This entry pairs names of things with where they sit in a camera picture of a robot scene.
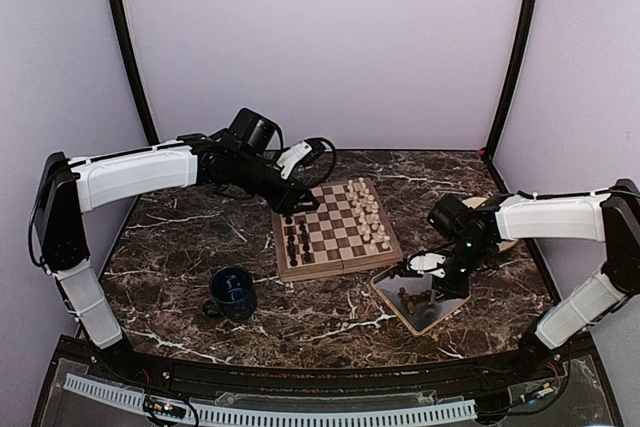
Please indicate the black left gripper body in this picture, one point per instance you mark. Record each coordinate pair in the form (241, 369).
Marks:
(278, 200)

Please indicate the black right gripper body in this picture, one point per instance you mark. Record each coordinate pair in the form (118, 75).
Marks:
(461, 286)

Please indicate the dark wooden chess bishop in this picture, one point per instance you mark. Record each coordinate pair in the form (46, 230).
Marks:
(290, 232)

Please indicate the silver metal tray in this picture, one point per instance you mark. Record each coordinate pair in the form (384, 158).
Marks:
(387, 284)

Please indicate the wooden folding chess board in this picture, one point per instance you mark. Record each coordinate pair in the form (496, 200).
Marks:
(335, 244)

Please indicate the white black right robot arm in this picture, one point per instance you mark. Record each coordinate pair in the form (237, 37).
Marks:
(604, 222)

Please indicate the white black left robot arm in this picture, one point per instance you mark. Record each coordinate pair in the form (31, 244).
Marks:
(250, 155)

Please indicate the white chess pieces row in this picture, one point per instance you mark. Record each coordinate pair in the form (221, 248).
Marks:
(366, 211)

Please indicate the cream floral ceramic plate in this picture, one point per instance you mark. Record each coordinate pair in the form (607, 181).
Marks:
(473, 203)

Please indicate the dark blue enamel mug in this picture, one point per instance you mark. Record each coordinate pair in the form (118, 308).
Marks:
(232, 294)

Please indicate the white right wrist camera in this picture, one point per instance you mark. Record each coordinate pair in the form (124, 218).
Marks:
(418, 265)

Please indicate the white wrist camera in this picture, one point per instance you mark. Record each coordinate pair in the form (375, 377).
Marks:
(418, 265)
(302, 153)

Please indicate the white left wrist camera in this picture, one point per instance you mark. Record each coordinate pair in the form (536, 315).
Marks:
(302, 153)

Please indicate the white slotted cable duct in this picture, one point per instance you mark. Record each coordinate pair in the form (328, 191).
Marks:
(251, 410)

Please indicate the black left frame post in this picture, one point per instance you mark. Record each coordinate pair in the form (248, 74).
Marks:
(128, 56)

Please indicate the black frame post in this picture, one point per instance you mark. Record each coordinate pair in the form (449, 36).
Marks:
(513, 70)
(128, 56)

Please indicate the black right frame post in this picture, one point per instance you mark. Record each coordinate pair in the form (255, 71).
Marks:
(513, 70)

